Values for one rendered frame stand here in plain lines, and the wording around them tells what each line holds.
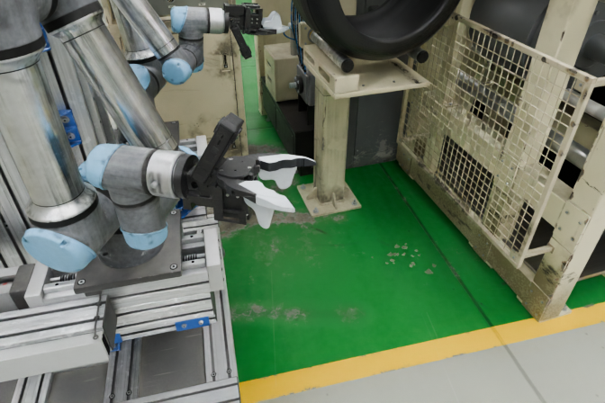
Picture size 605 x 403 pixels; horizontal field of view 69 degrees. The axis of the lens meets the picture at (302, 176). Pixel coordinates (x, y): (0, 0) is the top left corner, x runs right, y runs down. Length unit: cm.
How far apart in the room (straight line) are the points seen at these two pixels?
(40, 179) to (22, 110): 12
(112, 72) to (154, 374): 96
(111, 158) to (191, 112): 154
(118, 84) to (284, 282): 130
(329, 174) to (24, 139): 161
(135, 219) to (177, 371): 79
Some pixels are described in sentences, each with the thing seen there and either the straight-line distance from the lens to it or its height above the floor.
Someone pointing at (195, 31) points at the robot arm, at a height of 104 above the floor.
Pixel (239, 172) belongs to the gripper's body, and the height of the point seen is 108.
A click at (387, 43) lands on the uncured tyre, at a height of 97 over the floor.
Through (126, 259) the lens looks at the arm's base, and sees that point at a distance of 105.
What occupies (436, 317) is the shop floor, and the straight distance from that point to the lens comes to 189.
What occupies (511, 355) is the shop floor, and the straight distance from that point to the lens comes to 188.
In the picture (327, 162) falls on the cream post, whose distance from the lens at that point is 214.
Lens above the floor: 145
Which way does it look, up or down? 35 degrees down
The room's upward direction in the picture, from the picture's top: straight up
